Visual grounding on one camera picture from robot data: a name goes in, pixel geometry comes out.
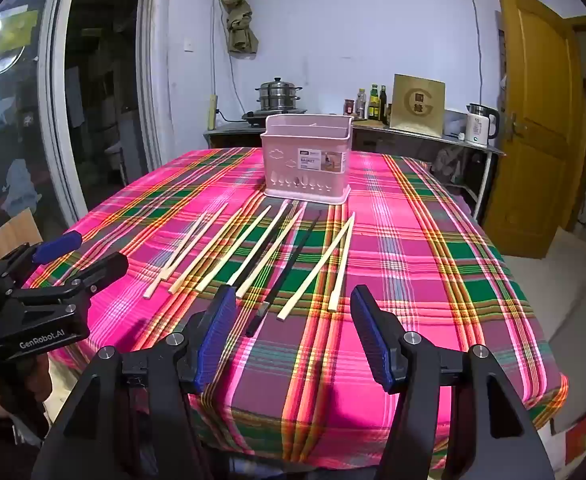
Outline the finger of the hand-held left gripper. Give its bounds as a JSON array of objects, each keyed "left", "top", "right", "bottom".
[
  {"left": 0, "top": 230, "right": 84, "bottom": 287},
  {"left": 3, "top": 252, "right": 130, "bottom": 311}
]

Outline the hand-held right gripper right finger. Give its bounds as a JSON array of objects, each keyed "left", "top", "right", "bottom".
[{"left": 349, "top": 284, "right": 556, "bottom": 480}]

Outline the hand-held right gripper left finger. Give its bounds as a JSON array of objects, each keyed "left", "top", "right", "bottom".
[{"left": 30, "top": 284, "right": 239, "bottom": 480}]

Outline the set of wooden chopsticks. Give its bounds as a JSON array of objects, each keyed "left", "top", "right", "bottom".
[{"left": 143, "top": 200, "right": 357, "bottom": 322}]

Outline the pink plastic utensil basket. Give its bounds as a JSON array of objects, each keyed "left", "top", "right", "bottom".
[{"left": 259, "top": 114, "right": 354, "bottom": 206}]

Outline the brown cardboard piece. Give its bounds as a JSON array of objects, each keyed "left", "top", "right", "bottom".
[{"left": 0, "top": 210, "right": 43, "bottom": 263}]

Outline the pink plaid tablecloth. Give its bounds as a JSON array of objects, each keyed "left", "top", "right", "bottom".
[{"left": 23, "top": 147, "right": 570, "bottom": 466}]

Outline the black induction stove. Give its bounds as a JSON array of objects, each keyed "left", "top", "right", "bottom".
[{"left": 242, "top": 107, "right": 308, "bottom": 122}]

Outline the white electric kettle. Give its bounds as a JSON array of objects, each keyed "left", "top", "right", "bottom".
[{"left": 465, "top": 103, "right": 500, "bottom": 147}]

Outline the stainless steel steamer pot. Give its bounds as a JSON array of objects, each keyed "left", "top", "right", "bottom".
[{"left": 255, "top": 77, "right": 303, "bottom": 111}]

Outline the gold gift box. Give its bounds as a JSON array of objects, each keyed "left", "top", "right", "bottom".
[{"left": 389, "top": 74, "right": 446, "bottom": 138}]

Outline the yellow wooden door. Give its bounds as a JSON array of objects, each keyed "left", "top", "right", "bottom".
[{"left": 483, "top": 0, "right": 586, "bottom": 260}]

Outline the tied olive curtain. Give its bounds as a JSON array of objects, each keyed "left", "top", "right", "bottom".
[{"left": 218, "top": 0, "right": 260, "bottom": 58}]

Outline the white sliding door frame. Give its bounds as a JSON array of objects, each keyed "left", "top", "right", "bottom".
[{"left": 38, "top": 0, "right": 174, "bottom": 231}]

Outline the black power cable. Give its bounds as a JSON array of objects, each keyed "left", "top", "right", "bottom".
[{"left": 213, "top": 0, "right": 246, "bottom": 122}]

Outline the grey wall cable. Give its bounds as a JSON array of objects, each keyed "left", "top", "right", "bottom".
[{"left": 465, "top": 0, "right": 484, "bottom": 106}]

